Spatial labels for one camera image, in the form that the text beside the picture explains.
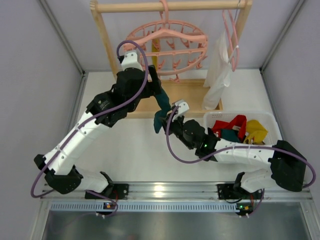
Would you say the red green christmas sock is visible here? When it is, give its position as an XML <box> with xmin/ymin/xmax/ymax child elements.
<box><xmin>153</xmin><ymin>88</ymin><xmax>171</xmax><ymax>134</ymax></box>

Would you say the dark green sock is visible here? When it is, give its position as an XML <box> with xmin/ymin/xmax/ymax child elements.
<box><xmin>220</xmin><ymin>129</ymin><xmax>240</xmax><ymax>143</ymax></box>

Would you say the pink round clip hanger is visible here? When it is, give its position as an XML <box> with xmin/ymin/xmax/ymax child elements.
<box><xmin>126</xmin><ymin>0</ymin><xmax>209</xmax><ymax>83</ymax></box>

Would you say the yellow sock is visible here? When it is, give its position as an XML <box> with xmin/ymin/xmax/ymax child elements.
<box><xmin>243</xmin><ymin>119</ymin><xmax>268</xmax><ymax>145</ymax></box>
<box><xmin>151</xmin><ymin>38</ymin><xmax>159</xmax><ymax>70</ymax></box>

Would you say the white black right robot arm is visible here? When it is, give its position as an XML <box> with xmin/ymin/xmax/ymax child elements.
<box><xmin>161</xmin><ymin>116</ymin><xmax>307</xmax><ymax>194</ymax></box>

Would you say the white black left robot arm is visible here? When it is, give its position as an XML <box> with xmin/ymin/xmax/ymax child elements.
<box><xmin>34</xmin><ymin>65</ymin><xmax>162</xmax><ymax>195</ymax></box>

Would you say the pink clothes hanger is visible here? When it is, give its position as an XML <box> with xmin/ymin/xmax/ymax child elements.
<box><xmin>222</xmin><ymin>9</ymin><xmax>240</xmax><ymax>72</ymax></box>

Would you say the wooden clothes rack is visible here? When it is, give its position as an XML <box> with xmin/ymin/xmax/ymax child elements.
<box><xmin>89</xmin><ymin>0</ymin><xmax>253</xmax><ymax>119</ymax></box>

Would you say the white cloth garment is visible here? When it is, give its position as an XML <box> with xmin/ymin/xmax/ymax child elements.
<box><xmin>201</xmin><ymin>31</ymin><xmax>232</xmax><ymax>110</ymax></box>

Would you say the white perforated plastic basket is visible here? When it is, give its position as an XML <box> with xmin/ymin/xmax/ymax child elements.
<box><xmin>203</xmin><ymin>111</ymin><xmax>287</xmax><ymax>165</ymax></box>

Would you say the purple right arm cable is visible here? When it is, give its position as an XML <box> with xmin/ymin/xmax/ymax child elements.
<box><xmin>165</xmin><ymin>104</ymin><xmax>316</xmax><ymax>218</ymax></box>

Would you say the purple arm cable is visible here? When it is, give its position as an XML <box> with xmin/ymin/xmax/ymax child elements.
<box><xmin>165</xmin><ymin>104</ymin><xmax>316</xmax><ymax>218</ymax></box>
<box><xmin>30</xmin><ymin>40</ymin><xmax>149</xmax><ymax>198</ymax></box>

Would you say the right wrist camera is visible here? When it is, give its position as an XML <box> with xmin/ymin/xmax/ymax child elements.
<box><xmin>172</xmin><ymin>99</ymin><xmax>190</xmax><ymax>121</ymax></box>

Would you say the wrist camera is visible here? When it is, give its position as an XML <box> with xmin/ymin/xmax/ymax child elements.
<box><xmin>118</xmin><ymin>50</ymin><xmax>143</xmax><ymax>71</ymax></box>
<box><xmin>172</xmin><ymin>99</ymin><xmax>190</xmax><ymax>121</ymax></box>

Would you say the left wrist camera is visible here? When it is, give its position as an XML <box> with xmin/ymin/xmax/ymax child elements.
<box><xmin>118</xmin><ymin>50</ymin><xmax>143</xmax><ymax>71</ymax></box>

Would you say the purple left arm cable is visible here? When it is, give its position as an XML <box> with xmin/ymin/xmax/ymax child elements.
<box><xmin>30</xmin><ymin>40</ymin><xmax>149</xmax><ymax>198</ymax></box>

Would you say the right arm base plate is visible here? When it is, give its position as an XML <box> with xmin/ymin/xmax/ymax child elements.
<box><xmin>217</xmin><ymin>183</ymin><xmax>262</xmax><ymax>200</ymax></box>

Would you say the aluminium mounting rail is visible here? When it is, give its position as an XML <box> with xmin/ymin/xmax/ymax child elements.
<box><xmin>39</xmin><ymin>181</ymin><xmax>313</xmax><ymax>202</ymax></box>

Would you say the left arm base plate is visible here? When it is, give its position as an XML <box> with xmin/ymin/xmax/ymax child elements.
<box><xmin>84</xmin><ymin>182</ymin><xmax>130</xmax><ymax>201</ymax></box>

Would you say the grey slotted cable duct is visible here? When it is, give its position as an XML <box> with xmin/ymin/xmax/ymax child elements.
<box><xmin>50</xmin><ymin>201</ymin><xmax>251</xmax><ymax>213</ymax></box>

